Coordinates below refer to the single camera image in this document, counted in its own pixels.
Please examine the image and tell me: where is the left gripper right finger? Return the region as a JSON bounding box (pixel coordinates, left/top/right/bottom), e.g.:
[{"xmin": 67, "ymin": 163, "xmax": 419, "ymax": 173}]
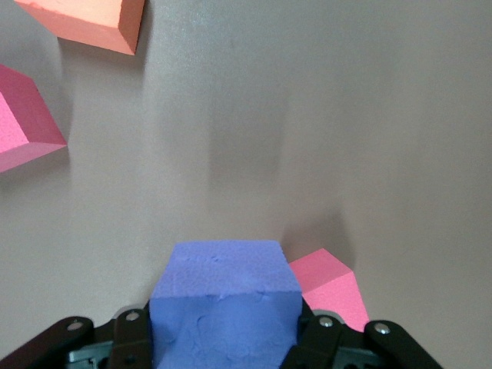
[{"xmin": 284, "ymin": 303, "xmax": 443, "ymax": 369}]

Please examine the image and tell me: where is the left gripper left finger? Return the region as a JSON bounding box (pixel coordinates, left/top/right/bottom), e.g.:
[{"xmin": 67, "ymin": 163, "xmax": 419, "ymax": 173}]
[{"xmin": 0, "ymin": 307, "xmax": 153, "ymax": 369}]

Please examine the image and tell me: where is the purple foam cube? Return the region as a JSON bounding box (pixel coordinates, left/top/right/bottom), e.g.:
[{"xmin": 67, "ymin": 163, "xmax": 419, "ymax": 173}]
[{"xmin": 148, "ymin": 239, "xmax": 304, "ymax": 369}]

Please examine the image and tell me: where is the red foam cube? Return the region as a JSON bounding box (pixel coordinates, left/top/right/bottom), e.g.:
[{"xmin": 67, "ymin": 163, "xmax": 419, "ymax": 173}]
[
  {"xmin": 0, "ymin": 63, "xmax": 69, "ymax": 175},
  {"xmin": 287, "ymin": 247, "xmax": 371, "ymax": 334}
]

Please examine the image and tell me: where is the orange foam cube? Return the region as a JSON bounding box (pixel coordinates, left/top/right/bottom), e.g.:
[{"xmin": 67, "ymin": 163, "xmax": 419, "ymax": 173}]
[{"xmin": 14, "ymin": 0, "xmax": 147, "ymax": 57}]

